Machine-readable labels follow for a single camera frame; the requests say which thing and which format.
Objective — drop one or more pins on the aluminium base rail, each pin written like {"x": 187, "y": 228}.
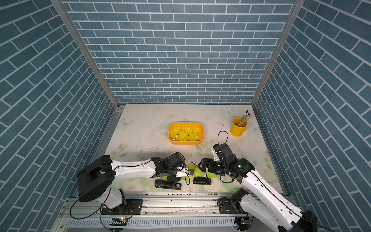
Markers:
{"x": 154, "y": 205}

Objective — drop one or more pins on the yellow plastic storage box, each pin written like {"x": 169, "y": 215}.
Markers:
{"x": 182, "y": 126}

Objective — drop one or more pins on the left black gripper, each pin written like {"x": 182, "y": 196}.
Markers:
{"x": 176, "y": 179}

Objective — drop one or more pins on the small black stapler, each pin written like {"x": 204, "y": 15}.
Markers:
{"x": 202, "y": 181}

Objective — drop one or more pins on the yellow pen cup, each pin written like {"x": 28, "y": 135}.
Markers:
{"x": 237, "y": 130}

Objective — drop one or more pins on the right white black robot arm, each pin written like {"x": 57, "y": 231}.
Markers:
{"x": 257, "y": 197}

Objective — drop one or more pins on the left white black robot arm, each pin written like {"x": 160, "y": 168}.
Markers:
{"x": 95, "y": 180}

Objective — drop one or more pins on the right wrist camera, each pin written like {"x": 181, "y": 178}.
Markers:
{"x": 215, "y": 155}

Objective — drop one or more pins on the yellow shuttlecock small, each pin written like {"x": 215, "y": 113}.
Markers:
{"x": 191, "y": 166}

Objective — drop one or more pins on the large black stapler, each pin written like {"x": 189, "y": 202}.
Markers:
{"x": 162, "y": 184}

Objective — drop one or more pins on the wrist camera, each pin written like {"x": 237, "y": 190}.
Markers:
{"x": 215, "y": 155}
{"x": 185, "y": 173}

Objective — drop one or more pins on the bundle of pencils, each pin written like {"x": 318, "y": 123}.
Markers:
{"x": 244, "y": 119}

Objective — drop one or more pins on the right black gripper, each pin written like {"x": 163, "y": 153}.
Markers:
{"x": 210, "y": 167}

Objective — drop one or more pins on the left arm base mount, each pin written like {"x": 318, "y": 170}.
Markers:
{"x": 124, "y": 206}

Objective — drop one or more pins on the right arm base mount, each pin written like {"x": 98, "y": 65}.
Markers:
{"x": 239, "y": 203}

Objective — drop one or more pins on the yellow shuttlecock front upright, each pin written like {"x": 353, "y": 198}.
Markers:
{"x": 198, "y": 173}

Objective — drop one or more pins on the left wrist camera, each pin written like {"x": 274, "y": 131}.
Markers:
{"x": 185, "y": 173}

